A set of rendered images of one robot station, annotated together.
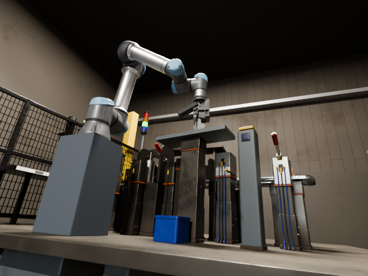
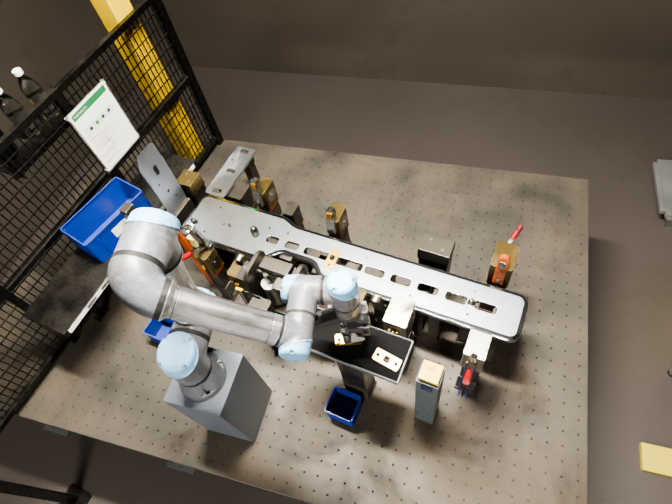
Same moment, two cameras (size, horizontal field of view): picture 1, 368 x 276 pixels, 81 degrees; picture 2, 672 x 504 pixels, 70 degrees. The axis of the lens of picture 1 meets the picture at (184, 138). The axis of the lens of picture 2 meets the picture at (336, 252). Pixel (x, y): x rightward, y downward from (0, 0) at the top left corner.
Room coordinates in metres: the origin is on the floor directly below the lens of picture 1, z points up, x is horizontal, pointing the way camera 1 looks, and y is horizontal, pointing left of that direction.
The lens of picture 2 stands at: (0.40, -0.11, 2.55)
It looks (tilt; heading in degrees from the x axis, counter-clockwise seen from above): 57 degrees down; 3
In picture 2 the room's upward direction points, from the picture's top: 13 degrees counter-clockwise
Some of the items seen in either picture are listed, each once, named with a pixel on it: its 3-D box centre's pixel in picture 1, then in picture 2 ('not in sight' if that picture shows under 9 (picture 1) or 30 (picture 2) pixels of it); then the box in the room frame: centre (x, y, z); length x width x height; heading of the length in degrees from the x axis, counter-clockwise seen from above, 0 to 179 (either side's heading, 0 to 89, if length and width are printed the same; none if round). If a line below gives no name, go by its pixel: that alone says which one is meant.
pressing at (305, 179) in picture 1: (189, 185); (338, 259); (1.38, -0.05, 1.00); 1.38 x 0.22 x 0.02; 58
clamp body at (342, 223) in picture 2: not in sight; (342, 234); (1.57, -0.08, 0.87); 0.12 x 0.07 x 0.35; 148
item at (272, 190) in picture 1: (277, 213); (466, 321); (1.10, -0.48, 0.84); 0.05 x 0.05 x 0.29; 58
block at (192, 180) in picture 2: not in sight; (202, 203); (1.88, 0.53, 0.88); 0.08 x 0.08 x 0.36; 58
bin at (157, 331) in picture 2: not in sight; (163, 330); (1.34, 0.74, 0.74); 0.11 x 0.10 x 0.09; 58
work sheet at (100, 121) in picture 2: not in sight; (104, 127); (2.00, 0.78, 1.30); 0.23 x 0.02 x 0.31; 148
